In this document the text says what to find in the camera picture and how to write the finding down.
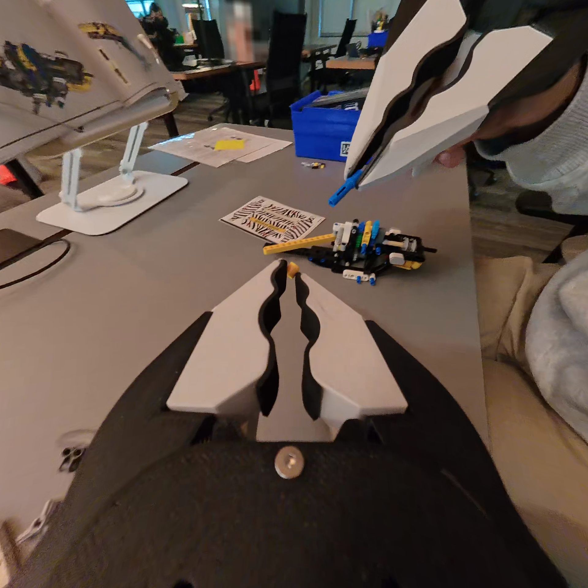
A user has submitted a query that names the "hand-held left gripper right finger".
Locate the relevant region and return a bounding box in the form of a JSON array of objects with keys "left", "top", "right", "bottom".
[{"left": 294, "top": 272, "right": 409, "bottom": 439}]

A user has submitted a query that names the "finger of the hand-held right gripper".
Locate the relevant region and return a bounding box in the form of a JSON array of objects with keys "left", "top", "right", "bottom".
[
  {"left": 344, "top": 0, "right": 469, "bottom": 181},
  {"left": 357, "top": 26, "right": 554, "bottom": 191}
]

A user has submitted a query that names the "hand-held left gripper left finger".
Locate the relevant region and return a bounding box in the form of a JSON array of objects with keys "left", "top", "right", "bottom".
[{"left": 165, "top": 259, "right": 288, "bottom": 425}]

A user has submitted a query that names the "partly built lego vehicle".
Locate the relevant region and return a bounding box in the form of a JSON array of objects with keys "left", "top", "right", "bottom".
[{"left": 263, "top": 219, "right": 437, "bottom": 286}]

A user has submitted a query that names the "long blue lego pin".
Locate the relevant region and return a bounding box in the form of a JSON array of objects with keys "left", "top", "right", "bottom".
[{"left": 327, "top": 172, "right": 365, "bottom": 208}]

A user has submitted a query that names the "person's right forearm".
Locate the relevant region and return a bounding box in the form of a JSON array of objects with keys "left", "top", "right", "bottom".
[{"left": 475, "top": 69, "right": 588, "bottom": 217}]

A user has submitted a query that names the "grey three-way lego connector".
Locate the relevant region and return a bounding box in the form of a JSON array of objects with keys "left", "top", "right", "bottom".
[{"left": 16, "top": 498, "right": 63, "bottom": 545}]

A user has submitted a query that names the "open lego instruction booklet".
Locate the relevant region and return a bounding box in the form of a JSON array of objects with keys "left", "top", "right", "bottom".
[{"left": 0, "top": 0, "right": 185, "bottom": 139}]

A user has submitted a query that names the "person's right hand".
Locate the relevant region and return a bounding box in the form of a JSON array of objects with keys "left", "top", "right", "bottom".
[{"left": 434, "top": 62, "right": 585, "bottom": 169}]

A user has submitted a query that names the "wooden office table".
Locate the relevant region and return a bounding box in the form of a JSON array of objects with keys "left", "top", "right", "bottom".
[
  {"left": 172, "top": 59, "right": 267, "bottom": 82},
  {"left": 302, "top": 43, "right": 382, "bottom": 70}
]

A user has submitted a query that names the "black office chair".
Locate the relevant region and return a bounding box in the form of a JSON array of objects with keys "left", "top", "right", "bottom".
[
  {"left": 335, "top": 18, "right": 358, "bottom": 58},
  {"left": 190, "top": 18, "right": 226, "bottom": 63},
  {"left": 266, "top": 9, "right": 308, "bottom": 130},
  {"left": 514, "top": 188, "right": 588, "bottom": 265}
]

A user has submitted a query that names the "blue plastic bin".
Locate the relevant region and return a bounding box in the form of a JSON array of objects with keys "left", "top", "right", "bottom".
[{"left": 290, "top": 89, "right": 368, "bottom": 163}]

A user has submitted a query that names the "zebra striped sticker sheet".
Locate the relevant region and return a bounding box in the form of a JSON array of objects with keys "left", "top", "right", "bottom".
[{"left": 219, "top": 196, "right": 325, "bottom": 244}]

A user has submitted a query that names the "plain paper sheet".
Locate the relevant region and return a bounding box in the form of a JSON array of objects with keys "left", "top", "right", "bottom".
[{"left": 236, "top": 137, "right": 294, "bottom": 164}]

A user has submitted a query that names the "person's right leg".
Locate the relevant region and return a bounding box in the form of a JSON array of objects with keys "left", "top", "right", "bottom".
[{"left": 472, "top": 236, "right": 571, "bottom": 364}]

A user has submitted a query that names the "person's leg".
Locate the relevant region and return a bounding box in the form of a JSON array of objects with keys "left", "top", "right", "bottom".
[
  {"left": 480, "top": 358, "right": 588, "bottom": 588},
  {"left": 472, "top": 236, "right": 571, "bottom": 364}
]

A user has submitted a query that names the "white book stand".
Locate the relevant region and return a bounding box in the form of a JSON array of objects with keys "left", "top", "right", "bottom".
[{"left": 0, "top": 34, "right": 189, "bottom": 236}]

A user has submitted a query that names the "printed paper sheet yellow patch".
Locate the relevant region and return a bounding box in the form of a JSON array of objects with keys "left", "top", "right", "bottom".
[{"left": 149, "top": 127, "right": 272, "bottom": 169}]

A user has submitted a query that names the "light grey hoodie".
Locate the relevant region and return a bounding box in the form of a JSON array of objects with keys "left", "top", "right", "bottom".
[{"left": 525, "top": 250, "right": 588, "bottom": 444}]

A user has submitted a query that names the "person's left leg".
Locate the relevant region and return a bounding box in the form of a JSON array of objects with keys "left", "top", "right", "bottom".
[{"left": 480, "top": 358, "right": 588, "bottom": 588}]

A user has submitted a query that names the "black cable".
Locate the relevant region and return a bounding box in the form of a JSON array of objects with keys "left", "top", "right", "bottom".
[{"left": 0, "top": 238, "right": 72, "bottom": 291}]

